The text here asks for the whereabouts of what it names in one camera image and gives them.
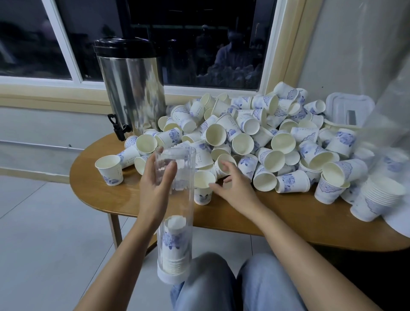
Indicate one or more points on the person's left hand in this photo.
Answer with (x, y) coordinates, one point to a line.
(156, 198)

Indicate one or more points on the person's right hand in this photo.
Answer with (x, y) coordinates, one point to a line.
(240, 192)

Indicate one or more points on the clear plastic cup dispenser tube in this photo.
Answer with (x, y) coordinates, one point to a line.
(178, 198)

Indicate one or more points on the single blue-printed paper cup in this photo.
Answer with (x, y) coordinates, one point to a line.
(203, 192)

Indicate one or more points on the nested stack of paper cups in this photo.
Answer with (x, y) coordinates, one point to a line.
(173, 247)
(375, 198)

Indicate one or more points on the pile of paper cups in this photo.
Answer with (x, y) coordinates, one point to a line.
(256, 128)

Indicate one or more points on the person's right forearm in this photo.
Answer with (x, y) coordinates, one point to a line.
(314, 263)

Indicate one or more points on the person's left forearm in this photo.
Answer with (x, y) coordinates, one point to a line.
(118, 272)

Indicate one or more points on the person's blue jeans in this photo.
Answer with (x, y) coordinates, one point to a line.
(269, 285)

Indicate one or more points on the stainless steel water dispenser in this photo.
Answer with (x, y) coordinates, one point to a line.
(134, 83)

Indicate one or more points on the white plastic lid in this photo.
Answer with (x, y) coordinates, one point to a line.
(349, 109)

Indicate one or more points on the white framed window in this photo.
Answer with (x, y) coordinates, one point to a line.
(192, 38)

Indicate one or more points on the clear plastic bag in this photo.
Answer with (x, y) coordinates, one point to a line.
(394, 115)

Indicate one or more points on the wooden table leg frame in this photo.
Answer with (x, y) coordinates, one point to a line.
(115, 230)

